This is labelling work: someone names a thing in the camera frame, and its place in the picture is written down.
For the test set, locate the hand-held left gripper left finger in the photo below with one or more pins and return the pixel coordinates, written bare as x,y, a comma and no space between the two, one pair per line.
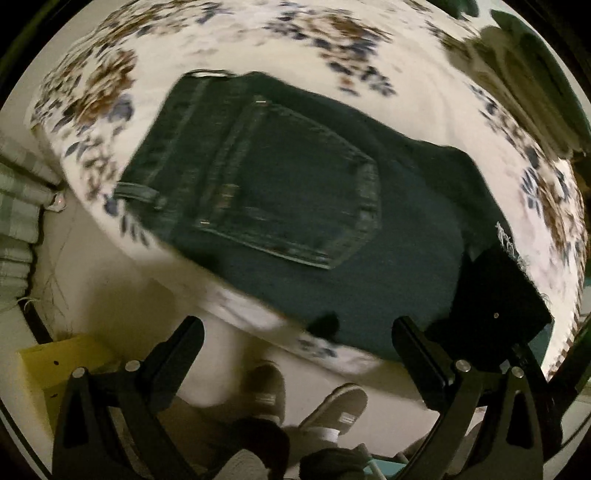
181,351

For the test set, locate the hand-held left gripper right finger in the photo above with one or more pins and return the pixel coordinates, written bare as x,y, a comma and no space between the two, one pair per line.
415,353

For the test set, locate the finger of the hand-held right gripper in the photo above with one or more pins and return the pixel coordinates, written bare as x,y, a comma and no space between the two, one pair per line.
498,295

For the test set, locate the dark denim pants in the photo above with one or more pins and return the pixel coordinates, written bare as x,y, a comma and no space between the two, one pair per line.
277,184

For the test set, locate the person's grey trouser leg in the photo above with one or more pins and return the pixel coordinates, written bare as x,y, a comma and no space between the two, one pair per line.
198,429

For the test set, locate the grey slip-on shoe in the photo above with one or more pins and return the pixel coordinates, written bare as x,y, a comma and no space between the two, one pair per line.
337,408
265,392

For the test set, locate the yellow box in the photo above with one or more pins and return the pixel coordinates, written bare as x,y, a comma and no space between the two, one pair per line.
55,364

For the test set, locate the plaid cloth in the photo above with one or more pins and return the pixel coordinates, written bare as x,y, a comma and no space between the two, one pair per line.
18,217

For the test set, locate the floral bed sheet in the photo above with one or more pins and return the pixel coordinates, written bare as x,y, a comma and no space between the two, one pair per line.
415,92

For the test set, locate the green cushion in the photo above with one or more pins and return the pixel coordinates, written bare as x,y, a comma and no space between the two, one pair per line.
545,69

